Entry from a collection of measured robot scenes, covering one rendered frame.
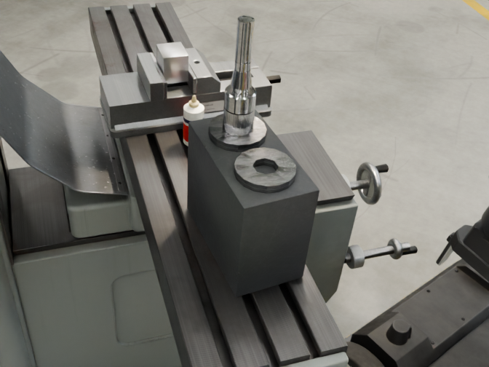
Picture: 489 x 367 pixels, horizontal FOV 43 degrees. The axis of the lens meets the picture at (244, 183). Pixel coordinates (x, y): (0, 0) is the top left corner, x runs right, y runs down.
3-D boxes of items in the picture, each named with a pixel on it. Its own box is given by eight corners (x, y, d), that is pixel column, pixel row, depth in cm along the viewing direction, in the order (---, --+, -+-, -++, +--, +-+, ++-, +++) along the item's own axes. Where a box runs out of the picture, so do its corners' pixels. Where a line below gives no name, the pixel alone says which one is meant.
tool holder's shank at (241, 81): (254, 94, 91) (260, 23, 84) (233, 97, 91) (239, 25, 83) (247, 83, 94) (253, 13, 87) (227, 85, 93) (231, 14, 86)
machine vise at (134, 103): (249, 81, 146) (253, 38, 139) (273, 116, 136) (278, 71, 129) (99, 100, 136) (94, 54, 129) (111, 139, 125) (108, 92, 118)
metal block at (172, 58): (180, 67, 132) (180, 41, 129) (188, 81, 128) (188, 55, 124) (156, 70, 131) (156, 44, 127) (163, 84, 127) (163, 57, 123)
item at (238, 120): (257, 134, 96) (260, 102, 92) (228, 138, 94) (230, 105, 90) (247, 117, 99) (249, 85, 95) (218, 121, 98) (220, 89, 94)
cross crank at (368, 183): (369, 183, 177) (378, 151, 170) (388, 211, 169) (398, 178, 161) (317, 192, 173) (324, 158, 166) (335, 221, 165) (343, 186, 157)
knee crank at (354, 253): (409, 244, 173) (414, 229, 169) (420, 260, 169) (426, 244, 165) (337, 258, 167) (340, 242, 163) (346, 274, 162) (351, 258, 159)
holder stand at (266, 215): (247, 193, 116) (257, 101, 103) (303, 277, 101) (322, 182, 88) (186, 207, 111) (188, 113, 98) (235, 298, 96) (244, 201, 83)
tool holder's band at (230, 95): (260, 102, 92) (260, 96, 91) (230, 105, 90) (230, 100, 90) (249, 85, 95) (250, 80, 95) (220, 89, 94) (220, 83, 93)
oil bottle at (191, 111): (200, 135, 129) (201, 89, 122) (205, 146, 126) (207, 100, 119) (180, 137, 127) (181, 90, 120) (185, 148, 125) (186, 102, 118)
